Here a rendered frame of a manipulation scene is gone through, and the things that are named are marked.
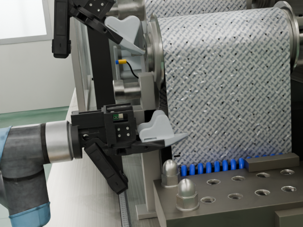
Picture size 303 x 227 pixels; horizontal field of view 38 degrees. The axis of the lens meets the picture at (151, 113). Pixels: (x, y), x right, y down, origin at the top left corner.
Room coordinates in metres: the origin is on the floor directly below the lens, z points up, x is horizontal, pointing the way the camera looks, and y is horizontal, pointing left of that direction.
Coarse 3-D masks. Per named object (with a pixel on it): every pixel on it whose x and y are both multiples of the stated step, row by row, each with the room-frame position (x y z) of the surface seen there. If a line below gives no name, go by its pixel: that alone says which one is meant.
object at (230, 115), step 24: (240, 72) 0.81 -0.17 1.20; (264, 72) 0.82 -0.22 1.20; (288, 72) 0.82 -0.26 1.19; (168, 96) 0.80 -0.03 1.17; (192, 96) 0.80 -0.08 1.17; (216, 96) 0.81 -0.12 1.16; (240, 96) 0.81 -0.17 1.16; (264, 96) 0.82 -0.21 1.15; (288, 96) 0.82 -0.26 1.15; (192, 120) 0.80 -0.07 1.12; (216, 120) 0.81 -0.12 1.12; (240, 120) 0.81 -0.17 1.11; (264, 120) 0.82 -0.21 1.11; (288, 120) 0.82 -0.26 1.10; (192, 144) 0.80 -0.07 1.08; (216, 144) 0.81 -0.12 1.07; (240, 144) 0.81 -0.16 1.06; (264, 144) 0.82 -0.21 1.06; (288, 144) 0.82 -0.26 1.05
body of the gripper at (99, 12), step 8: (72, 0) 0.81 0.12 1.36; (80, 0) 0.79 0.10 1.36; (88, 0) 0.80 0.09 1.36; (96, 0) 0.81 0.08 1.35; (104, 0) 0.81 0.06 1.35; (112, 0) 0.80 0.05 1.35; (72, 8) 0.80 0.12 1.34; (80, 8) 0.80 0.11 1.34; (88, 8) 0.81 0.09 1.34; (96, 8) 0.81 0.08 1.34; (104, 8) 0.81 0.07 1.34; (80, 16) 0.80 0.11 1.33; (88, 16) 0.79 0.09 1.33; (96, 16) 0.81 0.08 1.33
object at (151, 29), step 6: (288, 18) 0.84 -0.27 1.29; (150, 24) 0.84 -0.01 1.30; (288, 24) 0.84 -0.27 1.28; (150, 30) 0.85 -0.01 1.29; (156, 36) 0.81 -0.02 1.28; (156, 42) 0.81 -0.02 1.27; (156, 48) 0.80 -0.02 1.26; (162, 48) 0.81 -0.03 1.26; (156, 54) 0.80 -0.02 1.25; (156, 60) 0.80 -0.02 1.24; (156, 66) 0.81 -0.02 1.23; (156, 72) 0.81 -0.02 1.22; (156, 78) 0.83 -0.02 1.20
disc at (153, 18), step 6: (150, 18) 0.89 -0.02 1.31; (156, 18) 0.82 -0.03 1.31; (156, 24) 0.81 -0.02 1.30; (156, 30) 0.81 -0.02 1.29; (162, 54) 0.79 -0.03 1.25; (162, 60) 0.79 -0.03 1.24; (162, 66) 0.79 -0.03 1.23; (162, 72) 0.79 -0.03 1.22; (162, 78) 0.80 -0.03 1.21; (156, 84) 0.89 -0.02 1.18; (162, 84) 0.81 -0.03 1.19
